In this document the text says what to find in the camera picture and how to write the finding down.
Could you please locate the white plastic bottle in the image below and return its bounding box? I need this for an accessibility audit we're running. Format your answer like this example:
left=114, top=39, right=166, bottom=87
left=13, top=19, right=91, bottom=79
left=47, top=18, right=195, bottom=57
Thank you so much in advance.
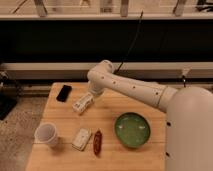
left=72, top=92, right=94, bottom=114

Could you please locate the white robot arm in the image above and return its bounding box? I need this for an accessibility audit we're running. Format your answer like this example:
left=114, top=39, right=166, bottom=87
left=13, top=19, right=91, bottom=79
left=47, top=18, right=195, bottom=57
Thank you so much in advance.
left=87, top=60, right=213, bottom=171

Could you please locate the black smartphone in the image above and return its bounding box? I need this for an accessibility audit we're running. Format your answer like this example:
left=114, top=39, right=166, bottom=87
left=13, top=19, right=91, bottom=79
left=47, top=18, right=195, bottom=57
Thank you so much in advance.
left=56, top=85, right=72, bottom=102

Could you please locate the green bowl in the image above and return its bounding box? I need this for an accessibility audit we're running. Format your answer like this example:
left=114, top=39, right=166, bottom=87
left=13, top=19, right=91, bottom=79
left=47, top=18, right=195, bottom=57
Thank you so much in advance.
left=114, top=112, right=151, bottom=149

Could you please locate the brown sausage toy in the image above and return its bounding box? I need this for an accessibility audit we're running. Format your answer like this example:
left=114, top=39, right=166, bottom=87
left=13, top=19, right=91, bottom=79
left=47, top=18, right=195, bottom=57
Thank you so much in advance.
left=93, top=130, right=102, bottom=156

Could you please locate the white rectangular box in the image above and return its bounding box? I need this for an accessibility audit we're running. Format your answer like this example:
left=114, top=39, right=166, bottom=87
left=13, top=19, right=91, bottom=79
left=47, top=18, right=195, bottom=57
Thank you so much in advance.
left=72, top=128, right=92, bottom=151

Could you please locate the white plastic cup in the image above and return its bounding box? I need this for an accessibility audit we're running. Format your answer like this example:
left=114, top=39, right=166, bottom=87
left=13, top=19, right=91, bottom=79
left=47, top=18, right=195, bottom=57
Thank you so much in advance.
left=34, top=122, right=59, bottom=147

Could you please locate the black equipment at left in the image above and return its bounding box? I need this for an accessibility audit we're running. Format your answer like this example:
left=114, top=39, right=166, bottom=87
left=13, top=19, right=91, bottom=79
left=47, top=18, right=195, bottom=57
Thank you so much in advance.
left=0, top=71, right=20, bottom=120

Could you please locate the black hanging cable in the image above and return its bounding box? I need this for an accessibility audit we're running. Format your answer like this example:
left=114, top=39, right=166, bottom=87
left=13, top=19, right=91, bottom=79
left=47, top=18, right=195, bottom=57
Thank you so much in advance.
left=113, top=10, right=145, bottom=74

